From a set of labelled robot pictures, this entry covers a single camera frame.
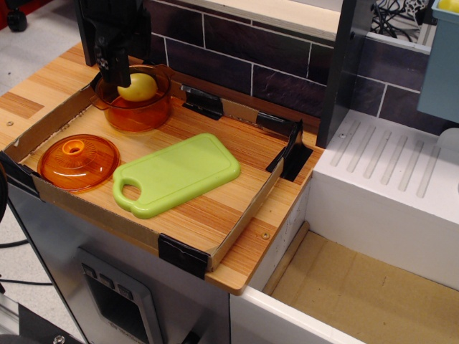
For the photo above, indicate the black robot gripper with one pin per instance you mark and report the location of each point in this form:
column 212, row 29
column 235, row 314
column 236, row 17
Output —
column 115, row 29

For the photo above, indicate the yellow toy potato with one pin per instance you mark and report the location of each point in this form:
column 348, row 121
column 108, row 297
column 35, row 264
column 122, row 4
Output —
column 143, row 87

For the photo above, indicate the orange transparent plastic pot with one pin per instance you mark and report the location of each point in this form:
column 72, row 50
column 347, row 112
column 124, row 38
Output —
column 136, row 117

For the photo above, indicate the orange transparent pot lid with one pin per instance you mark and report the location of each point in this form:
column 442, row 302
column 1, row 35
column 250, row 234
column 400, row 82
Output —
column 79, row 162

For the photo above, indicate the cardboard fence with black tape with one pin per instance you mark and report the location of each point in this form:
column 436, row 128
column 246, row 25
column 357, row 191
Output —
column 234, row 224

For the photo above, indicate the black caster wheel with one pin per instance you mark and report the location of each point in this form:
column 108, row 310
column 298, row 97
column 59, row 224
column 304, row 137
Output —
column 16, row 19

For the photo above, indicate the green plastic cutting board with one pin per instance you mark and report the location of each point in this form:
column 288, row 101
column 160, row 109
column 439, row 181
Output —
column 160, row 181

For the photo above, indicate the silver toy oven front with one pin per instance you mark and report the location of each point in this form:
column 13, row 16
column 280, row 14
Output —
column 115, row 291

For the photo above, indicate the white toy sink unit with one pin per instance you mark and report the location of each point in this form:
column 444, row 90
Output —
column 369, row 254

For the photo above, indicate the teal blue bin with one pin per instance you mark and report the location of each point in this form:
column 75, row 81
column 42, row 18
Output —
column 439, row 93

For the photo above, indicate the yellow object in bin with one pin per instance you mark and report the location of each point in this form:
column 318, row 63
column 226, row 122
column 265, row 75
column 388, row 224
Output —
column 449, row 5

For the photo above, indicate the dark grey shelf frame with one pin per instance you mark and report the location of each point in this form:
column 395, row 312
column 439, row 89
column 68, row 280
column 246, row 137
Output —
column 303, row 74

